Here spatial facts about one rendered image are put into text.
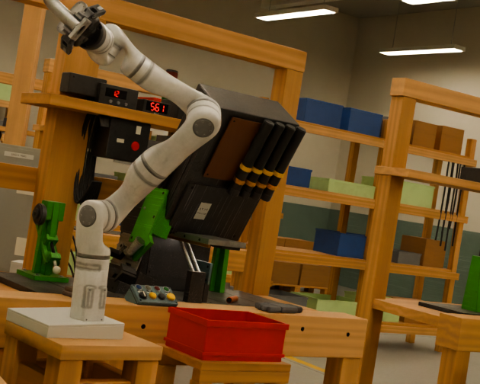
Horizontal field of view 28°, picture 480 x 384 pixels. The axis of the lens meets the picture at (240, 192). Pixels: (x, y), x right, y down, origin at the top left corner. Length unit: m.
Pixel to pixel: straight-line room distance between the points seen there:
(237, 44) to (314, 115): 4.83
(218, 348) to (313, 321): 0.72
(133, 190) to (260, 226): 1.54
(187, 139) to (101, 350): 0.60
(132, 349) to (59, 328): 0.20
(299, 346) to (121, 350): 1.04
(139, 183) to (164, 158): 0.10
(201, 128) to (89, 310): 0.60
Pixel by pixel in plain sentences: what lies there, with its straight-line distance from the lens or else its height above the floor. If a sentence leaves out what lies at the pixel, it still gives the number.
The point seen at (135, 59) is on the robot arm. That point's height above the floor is 1.59.
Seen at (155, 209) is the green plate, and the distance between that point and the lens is 3.33.
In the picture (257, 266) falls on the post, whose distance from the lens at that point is 4.06.
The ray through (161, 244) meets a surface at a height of 1.07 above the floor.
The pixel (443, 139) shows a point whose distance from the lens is 9.85.
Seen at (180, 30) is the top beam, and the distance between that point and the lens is 3.78.
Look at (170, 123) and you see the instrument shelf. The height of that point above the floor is 1.52.
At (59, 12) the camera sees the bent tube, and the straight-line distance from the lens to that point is 2.12.
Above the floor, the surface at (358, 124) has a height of 2.09.
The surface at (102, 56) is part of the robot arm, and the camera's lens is 2.37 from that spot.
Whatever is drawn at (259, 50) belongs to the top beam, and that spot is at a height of 1.89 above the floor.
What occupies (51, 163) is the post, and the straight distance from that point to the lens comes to 3.52.
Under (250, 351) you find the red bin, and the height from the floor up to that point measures 0.83.
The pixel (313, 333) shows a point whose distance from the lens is 3.51.
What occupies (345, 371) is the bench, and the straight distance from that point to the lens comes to 3.66.
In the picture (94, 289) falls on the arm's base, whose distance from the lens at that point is 2.65.
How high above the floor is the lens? 1.30
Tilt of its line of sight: level
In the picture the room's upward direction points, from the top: 9 degrees clockwise
